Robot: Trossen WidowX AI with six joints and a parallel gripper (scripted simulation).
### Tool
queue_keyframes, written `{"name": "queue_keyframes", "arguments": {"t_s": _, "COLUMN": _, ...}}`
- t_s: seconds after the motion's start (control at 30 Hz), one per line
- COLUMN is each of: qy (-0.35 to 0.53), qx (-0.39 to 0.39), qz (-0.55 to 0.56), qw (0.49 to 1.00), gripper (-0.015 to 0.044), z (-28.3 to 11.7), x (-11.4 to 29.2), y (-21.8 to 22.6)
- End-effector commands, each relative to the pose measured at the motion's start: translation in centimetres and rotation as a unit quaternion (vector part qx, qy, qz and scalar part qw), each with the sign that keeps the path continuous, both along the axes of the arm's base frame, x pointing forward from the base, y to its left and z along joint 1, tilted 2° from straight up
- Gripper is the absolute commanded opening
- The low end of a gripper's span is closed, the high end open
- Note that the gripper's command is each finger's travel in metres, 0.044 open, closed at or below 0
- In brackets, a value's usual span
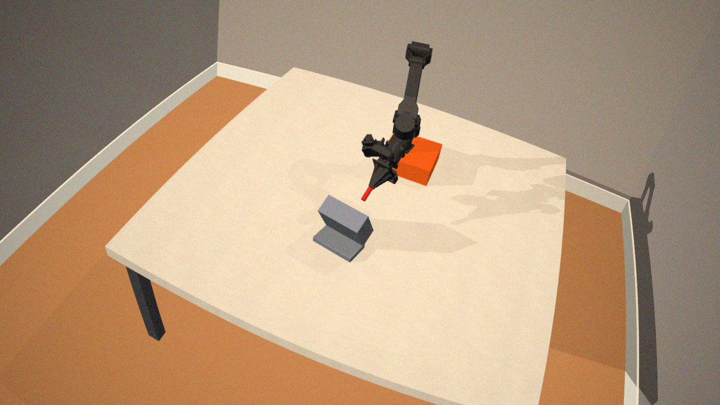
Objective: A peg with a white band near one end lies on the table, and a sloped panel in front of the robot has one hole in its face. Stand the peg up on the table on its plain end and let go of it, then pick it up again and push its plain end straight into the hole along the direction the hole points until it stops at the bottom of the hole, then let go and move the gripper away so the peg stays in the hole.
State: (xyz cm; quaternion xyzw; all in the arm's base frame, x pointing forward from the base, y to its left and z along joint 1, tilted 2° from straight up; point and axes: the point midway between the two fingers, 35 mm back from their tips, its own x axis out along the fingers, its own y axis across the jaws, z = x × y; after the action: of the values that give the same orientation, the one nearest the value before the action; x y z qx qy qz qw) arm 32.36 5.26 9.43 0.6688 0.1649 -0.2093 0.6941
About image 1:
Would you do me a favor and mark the red peg with white band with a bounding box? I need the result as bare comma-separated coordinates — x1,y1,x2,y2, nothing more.
361,186,375,201

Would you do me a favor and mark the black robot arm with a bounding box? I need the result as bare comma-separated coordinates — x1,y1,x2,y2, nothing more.
362,42,433,158

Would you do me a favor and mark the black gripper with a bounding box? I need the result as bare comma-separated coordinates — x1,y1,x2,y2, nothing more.
368,139,406,190

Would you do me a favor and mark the dark grey sloped panel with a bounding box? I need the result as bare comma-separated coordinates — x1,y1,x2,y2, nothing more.
313,195,374,262

